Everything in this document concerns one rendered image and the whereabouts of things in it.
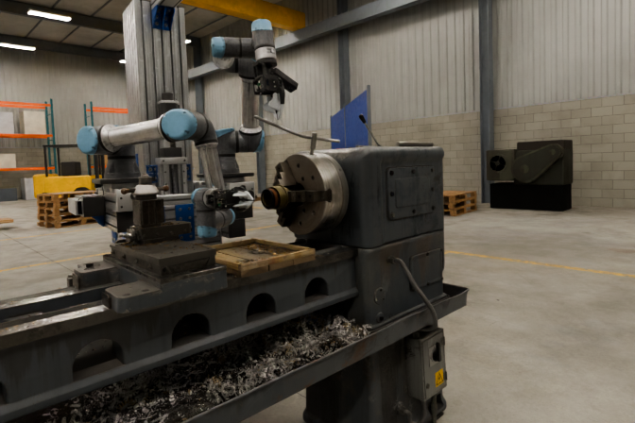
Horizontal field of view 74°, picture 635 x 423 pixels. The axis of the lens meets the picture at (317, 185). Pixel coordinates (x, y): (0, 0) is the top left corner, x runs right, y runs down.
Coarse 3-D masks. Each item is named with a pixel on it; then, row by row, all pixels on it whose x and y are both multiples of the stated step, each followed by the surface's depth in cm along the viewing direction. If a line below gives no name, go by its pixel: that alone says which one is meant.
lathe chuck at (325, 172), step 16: (288, 160) 166; (304, 160) 159; (320, 160) 159; (304, 176) 160; (320, 176) 153; (336, 176) 158; (336, 192) 156; (304, 208) 161; (320, 208) 154; (336, 208) 157; (304, 224) 161; (320, 224) 156
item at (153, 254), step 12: (120, 240) 140; (180, 240) 134; (120, 252) 130; (132, 252) 121; (144, 252) 116; (156, 252) 116; (168, 252) 115; (180, 252) 115; (192, 252) 114; (204, 252) 116; (144, 264) 116; (156, 264) 109; (168, 264) 109; (180, 264) 112; (192, 264) 114; (204, 264) 116
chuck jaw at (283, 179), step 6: (282, 162) 164; (276, 168) 166; (282, 168) 163; (288, 168) 165; (282, 174) 161; (288, 174) 163; (276, 180) 163; (282, 180) 160; (288, 180) 162; (294, 180) 164; (288, 186) 161; (294, 186) 164
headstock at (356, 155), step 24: (360, 168) 160; (384, 168) 168; (408, 168) 178; (432, 168) 190; (360, 192) 160; (384, 192) 168; (408, 192) 178; (432, 192) 191; (360, 216) 161; (384, 216) 168; (408, 216) 179; (432, 216) 192; (336, 240) 171; (360, 240) 162; (384, 240) 168
